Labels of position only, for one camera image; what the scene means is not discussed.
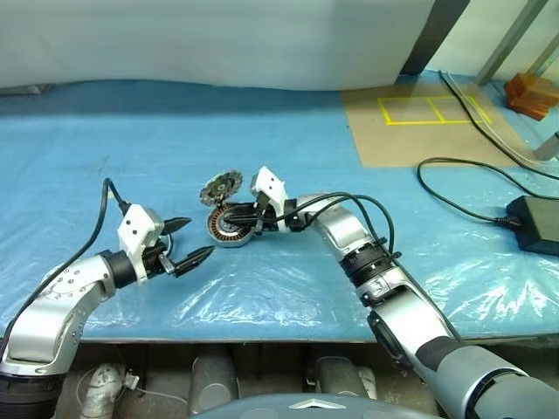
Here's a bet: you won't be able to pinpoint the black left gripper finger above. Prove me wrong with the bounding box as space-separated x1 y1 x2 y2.
174 244 216 278
163 216 193 236

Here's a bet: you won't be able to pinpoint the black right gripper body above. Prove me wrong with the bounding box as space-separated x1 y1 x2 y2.
251 194 286 235

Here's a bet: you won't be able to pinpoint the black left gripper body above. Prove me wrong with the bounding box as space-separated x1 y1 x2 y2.
141 244 181 280

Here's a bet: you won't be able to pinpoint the round motor housing copper windings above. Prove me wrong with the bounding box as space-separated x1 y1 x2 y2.
205 203 259 249

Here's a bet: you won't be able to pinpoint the blue plastic table cover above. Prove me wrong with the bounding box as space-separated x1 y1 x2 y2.
0 69 559 342

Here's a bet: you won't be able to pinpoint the grey rounded cylinder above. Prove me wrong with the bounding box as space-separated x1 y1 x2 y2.
314 355 366 396
190 353 239 414

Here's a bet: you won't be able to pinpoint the brown cardboard sheet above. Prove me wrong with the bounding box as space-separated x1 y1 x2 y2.
341 82 543 168

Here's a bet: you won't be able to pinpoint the white rounded robot foot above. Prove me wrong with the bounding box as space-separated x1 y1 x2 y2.
78 361 128 419
357 366 379 399

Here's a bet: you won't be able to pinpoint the yellow tape rectangle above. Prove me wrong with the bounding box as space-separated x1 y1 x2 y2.
377 95 493 127

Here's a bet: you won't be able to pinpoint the white foam sheet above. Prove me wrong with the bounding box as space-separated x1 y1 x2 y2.
0 0 438 93

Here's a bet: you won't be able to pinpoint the grey robot torso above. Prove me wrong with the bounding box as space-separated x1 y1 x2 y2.
238 392 382 419

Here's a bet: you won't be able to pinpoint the black power adapter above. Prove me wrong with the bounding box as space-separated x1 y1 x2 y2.
506 195 559 257

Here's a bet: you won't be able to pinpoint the orange wooden blocks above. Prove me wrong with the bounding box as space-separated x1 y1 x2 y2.
505 72 559 120

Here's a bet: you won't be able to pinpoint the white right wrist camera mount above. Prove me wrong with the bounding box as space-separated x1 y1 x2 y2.
248 166 288 211

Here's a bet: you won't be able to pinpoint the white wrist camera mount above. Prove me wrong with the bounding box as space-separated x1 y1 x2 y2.
116 203 166 285
248 166 288 211

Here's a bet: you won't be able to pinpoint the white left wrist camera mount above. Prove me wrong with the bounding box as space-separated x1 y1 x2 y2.
116 203 166 285

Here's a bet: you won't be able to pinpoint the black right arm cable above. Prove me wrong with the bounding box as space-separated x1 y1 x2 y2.
257 194 404 263

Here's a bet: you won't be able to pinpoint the white connector with wire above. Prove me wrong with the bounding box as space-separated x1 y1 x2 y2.
123 369 193 401

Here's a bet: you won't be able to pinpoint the long black cable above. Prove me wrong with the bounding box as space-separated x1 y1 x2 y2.
438 71 559 181

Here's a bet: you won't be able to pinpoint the white cable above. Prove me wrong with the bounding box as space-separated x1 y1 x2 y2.
443 72 542 166

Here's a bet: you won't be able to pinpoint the black looped power cord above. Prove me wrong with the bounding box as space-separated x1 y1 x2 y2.
417 156 533 228

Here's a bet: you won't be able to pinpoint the dark square post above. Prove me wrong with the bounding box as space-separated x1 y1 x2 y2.
399 0 471 77

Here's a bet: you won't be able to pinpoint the grey aluminium frame post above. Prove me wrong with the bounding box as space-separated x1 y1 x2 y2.
475 0 554 86

